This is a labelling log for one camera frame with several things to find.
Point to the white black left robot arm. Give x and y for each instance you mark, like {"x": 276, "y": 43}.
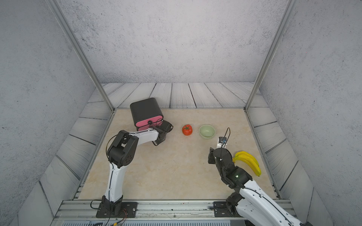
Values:
{"x": 121, "y": 153}

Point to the yellow banana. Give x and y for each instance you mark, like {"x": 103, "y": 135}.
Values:
{"x": 250, "y": 160}

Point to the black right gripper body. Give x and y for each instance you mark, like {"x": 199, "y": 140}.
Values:
{"x": 212, "y": 159}

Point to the green bowl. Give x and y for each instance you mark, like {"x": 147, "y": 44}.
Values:
{"x": 207, "y": 131}

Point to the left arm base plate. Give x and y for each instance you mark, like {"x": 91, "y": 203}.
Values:
{"x": 117, "y": 210}

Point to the left metal frame post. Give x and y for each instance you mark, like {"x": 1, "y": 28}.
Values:
{"x": 59, "y": 16}

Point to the aluminium front rail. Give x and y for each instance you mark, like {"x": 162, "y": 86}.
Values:
{"x": 149, "y": 212}

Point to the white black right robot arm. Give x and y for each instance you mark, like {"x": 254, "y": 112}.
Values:
{"x": 249, "y": 200}

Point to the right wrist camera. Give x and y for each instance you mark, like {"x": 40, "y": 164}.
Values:
{"x": 222, "y": 141}

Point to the metal frame post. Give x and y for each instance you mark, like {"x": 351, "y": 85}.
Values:
{"x": 59, "y": 16}
{"x": 272, "y": 50}

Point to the right metal frame post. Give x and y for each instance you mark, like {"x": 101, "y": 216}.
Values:
{"x": 272, "y": 50}

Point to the black pink drawer cabinet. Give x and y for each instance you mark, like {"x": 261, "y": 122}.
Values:
{"x": 146, "y": 114}

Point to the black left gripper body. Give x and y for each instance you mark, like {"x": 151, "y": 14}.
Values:
{"x": 164, "y": 135}

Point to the red tomato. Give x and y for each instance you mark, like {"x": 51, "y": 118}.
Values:
{"x": 187, "y": 130}

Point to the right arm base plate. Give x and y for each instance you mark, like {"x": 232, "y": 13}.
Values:
{"x": 223, "y": 209}

